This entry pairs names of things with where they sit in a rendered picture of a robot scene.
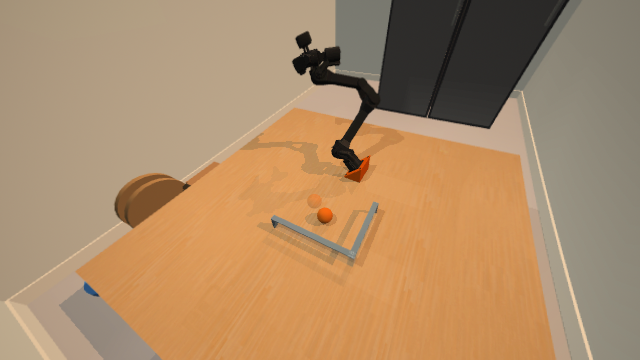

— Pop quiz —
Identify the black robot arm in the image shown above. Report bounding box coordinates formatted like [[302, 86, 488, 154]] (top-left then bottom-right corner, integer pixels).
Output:
[[292, 46, 380, 172]]

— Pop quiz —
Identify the clear low wall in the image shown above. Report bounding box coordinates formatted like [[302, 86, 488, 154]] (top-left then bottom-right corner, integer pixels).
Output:
[[272, 209, 377, 267]]

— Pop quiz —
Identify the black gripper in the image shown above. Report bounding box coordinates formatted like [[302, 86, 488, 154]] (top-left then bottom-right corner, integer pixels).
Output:
[[295, 31, 316, 76]]

